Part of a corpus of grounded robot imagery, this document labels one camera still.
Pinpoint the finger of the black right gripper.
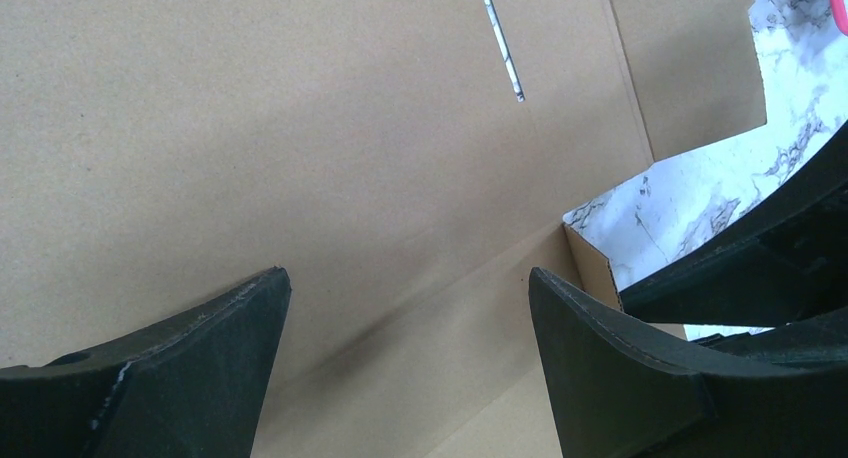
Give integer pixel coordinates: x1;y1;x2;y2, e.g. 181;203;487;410
620;127;847;327
695;309;847;369

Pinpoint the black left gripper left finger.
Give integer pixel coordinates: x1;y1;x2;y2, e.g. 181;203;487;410
1;267;291;457

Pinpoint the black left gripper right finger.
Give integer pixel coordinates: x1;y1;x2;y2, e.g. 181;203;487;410
528;268;847;457

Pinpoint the pink-framed whiteboard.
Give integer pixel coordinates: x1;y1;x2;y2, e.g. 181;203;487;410
829;0;848;35

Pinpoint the brown cardboard box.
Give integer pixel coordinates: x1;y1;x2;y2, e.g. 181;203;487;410
1;0;766;457

